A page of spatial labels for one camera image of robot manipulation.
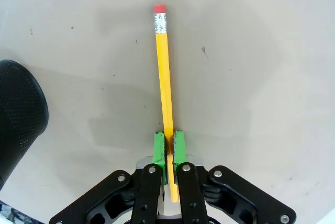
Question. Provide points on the black mesh pen holder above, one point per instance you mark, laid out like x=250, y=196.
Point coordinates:
x=18, y=119

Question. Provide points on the yellow pencil with pink eraser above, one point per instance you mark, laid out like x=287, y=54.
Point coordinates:
x=164, y=77

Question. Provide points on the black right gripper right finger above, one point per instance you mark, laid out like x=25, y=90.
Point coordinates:
x=193, y=192

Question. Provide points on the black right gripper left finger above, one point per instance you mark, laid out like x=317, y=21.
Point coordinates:
x=146, y=192

